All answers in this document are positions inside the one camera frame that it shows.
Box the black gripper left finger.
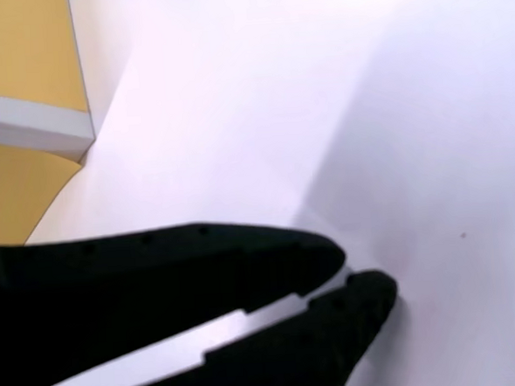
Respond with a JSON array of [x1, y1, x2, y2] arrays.
[[0, 212, 355, 386]]

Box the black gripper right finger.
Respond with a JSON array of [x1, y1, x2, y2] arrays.
[[61, 268, 404, 386]]

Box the yellow cardboard box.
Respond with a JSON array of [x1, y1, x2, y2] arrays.
[[0, 0, 102, 249]]

